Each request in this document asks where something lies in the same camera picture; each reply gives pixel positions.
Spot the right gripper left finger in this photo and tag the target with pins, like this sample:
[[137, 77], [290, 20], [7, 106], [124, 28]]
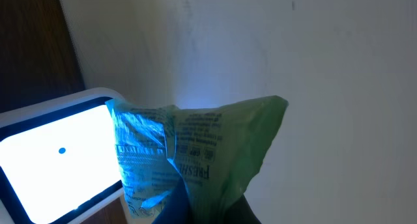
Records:
[[177, 210]]

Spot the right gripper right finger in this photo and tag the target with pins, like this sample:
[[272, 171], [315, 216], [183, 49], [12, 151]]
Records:
[[240, 212]]

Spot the teal tissue pack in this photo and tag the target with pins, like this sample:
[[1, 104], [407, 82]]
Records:
[[214, 152]]

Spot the white barcode scanner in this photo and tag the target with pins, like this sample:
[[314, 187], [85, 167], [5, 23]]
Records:
[[58, 162]]

